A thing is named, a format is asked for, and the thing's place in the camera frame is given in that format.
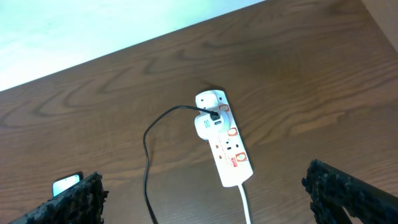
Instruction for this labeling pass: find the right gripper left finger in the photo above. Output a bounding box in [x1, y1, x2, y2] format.
[11, 172, 109, 224]

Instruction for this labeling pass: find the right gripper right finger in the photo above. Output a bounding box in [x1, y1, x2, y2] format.
[302, 159, 397, 224]

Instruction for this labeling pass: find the blue Galaxy smartphone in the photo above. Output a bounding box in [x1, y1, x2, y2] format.
[52, 172, 83, 197]

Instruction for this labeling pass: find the black charger cable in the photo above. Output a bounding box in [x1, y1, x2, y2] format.
[142, 105, 221, 224]

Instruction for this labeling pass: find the white charger plug adapter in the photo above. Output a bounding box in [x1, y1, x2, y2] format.
[194, 110, 231, 140]

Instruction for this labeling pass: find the white power strip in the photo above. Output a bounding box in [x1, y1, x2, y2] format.
[195, 90, 253, 187]

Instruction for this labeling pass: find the white power strip cord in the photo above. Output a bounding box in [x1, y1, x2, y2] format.
[238, 183, 252, 224]

